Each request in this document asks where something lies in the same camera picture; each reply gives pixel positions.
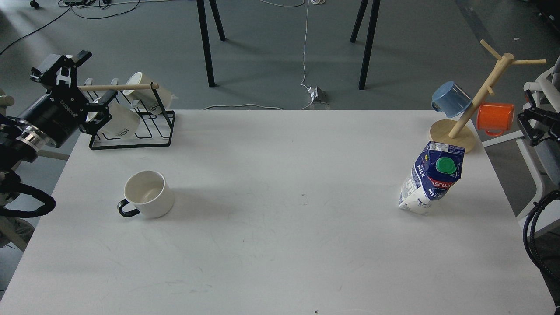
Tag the black table legs right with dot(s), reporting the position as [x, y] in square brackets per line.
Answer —
[371, 29]

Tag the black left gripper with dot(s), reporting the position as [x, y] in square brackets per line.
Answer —
[59, 112]

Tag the white office chair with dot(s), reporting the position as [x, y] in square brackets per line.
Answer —
[538, 144]

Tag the orange cup on tree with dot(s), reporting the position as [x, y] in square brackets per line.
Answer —
[494, 118]

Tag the white mug black handle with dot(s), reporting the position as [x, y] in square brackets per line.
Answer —
[148, 193]

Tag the wooden mug tree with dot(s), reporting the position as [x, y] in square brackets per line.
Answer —
[455, 132]

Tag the cream mug front on rack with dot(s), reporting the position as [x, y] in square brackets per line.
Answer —
[124, 122]

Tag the black table legs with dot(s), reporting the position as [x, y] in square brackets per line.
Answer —
[203, 24]
[371, 29]

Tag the grey power adapter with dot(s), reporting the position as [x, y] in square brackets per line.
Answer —
[317, 94]

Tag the blue white milk carton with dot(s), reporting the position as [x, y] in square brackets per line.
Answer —
[437, 168]

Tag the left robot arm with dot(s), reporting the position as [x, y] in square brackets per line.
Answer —
[18, 144]

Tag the black table legs left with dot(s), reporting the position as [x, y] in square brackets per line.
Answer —
[203, 24]

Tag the black wire mug rack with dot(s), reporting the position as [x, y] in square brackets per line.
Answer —
[153, 131]

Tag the blue cup on tree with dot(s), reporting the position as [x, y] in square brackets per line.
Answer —
[450, 99]

